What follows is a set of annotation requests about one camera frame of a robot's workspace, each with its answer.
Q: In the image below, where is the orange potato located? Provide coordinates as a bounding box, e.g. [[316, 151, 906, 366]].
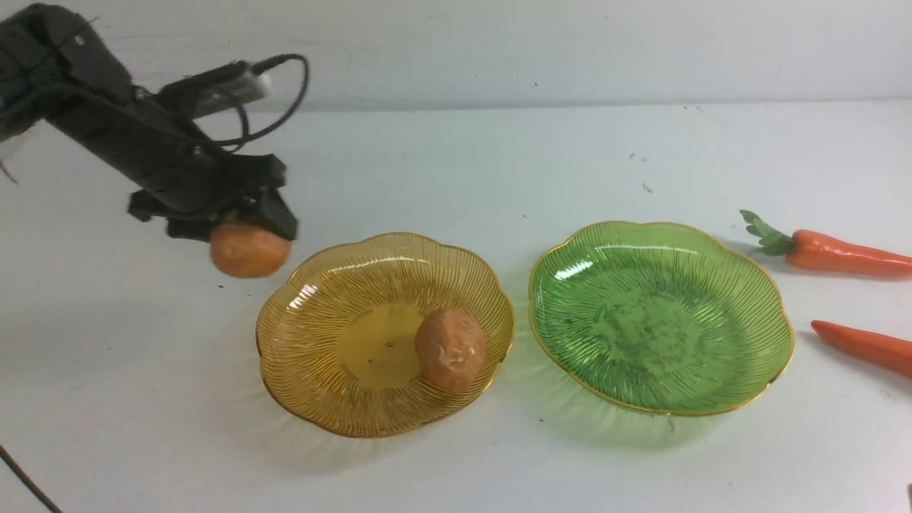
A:
[[209, 222, 292, 279], [415, 306, 486, 393]]

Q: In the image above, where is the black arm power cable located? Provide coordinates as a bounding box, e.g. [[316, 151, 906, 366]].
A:
[[0, 445, 63, 513]]

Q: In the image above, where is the orange carrot with leaves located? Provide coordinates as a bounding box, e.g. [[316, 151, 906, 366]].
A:
[[740, 209, 911, 279]]

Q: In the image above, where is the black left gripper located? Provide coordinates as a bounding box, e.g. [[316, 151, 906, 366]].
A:
[[127, 153, 299, 242]]

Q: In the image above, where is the amber ribbed plastic plate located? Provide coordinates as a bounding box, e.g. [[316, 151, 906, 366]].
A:
[[255, 232, 516, 438]]

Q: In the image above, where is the green ribbed plastic plate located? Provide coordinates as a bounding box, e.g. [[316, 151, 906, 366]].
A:
[[528, 221, 796, 417]]

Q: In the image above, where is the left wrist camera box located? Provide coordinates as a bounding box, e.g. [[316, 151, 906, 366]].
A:
[[155, 61, 274, 120]]

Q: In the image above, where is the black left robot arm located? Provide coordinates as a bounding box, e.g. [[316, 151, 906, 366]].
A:
[[1, 3, 310, 242]]

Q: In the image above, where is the black camera cable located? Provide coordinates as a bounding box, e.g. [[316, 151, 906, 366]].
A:
[[207, 53, 311, 150]]

